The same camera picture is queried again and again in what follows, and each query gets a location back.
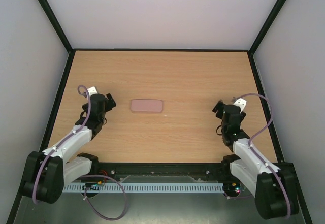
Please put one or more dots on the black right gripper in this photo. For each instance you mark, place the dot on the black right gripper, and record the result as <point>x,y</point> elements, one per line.
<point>218,107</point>

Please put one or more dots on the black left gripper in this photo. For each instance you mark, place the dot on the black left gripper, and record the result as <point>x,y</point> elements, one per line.
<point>108,105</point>

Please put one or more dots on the pink grey glasses case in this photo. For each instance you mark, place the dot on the pink grey glasses case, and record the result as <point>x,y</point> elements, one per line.
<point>147,106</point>

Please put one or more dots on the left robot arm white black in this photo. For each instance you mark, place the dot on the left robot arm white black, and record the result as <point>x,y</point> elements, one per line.
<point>46,173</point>

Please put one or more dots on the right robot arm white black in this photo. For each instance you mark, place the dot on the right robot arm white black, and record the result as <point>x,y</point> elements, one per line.
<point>274,189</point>

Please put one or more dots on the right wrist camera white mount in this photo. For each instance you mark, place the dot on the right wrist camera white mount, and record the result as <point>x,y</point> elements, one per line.
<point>241,103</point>

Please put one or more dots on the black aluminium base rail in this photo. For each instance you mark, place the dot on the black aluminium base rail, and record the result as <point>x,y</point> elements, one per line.
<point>176,169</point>

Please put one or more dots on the light blue slotted cable duct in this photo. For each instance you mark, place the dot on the light blue slotted cable duct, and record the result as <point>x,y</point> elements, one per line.
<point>139,188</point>

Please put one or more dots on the black frame post left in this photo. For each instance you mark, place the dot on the black frame post left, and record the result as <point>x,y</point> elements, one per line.
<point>55,24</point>

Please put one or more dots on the black frame post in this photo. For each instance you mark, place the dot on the black frame post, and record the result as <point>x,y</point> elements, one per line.
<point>55,24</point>
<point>266,25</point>

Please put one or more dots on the black frame post right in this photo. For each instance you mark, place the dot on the black frame post right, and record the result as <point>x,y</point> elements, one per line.
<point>266,25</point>

